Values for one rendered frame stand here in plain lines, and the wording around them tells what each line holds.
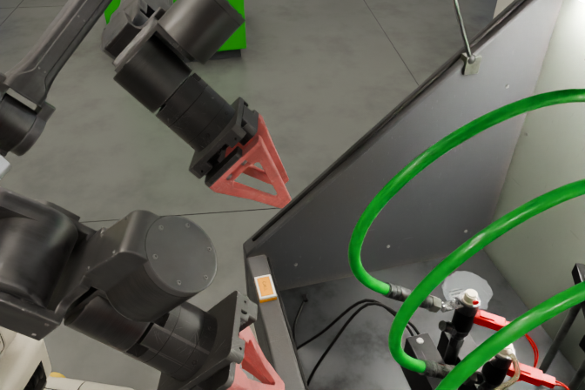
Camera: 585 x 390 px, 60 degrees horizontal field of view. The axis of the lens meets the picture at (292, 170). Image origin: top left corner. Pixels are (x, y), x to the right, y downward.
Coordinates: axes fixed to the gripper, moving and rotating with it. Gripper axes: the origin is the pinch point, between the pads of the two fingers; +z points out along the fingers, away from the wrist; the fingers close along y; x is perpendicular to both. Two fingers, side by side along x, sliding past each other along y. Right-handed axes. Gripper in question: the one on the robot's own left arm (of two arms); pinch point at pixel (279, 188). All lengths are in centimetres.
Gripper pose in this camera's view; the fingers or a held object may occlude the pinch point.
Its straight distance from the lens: 54.0
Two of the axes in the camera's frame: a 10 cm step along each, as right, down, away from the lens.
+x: -7.2, 6.6, 2.4
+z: 7.0, 6.4, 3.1
